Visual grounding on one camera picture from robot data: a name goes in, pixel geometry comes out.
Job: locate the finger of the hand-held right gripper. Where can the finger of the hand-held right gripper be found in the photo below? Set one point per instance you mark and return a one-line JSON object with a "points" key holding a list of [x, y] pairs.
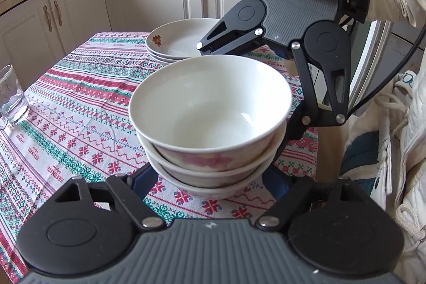
{"points": [[208, 46], [309, 117]]}

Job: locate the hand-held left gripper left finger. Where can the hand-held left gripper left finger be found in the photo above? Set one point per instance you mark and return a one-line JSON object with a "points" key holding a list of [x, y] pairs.
{"points": [[146, 181]]}

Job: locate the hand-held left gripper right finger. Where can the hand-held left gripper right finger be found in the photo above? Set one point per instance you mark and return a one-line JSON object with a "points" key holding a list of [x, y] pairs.
{"points": [[278, 186]]}

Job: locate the white floral plate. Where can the white floral plate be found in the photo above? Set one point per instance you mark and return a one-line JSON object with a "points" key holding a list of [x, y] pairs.
{"points": [[179, 36], [161, 60], [153, 52]]}

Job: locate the person's white jacket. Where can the person's white jacket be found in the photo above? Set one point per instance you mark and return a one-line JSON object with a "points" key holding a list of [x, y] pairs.
{"points": [[412, 154]]}

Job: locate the patterned tablecloth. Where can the patterned tablecloth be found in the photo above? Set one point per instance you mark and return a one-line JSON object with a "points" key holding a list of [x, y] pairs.
{"points": [[66, 97]]}

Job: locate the clear glass mug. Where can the clear glass mug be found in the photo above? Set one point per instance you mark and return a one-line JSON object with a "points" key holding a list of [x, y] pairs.
{"points": [[11, 97]]}

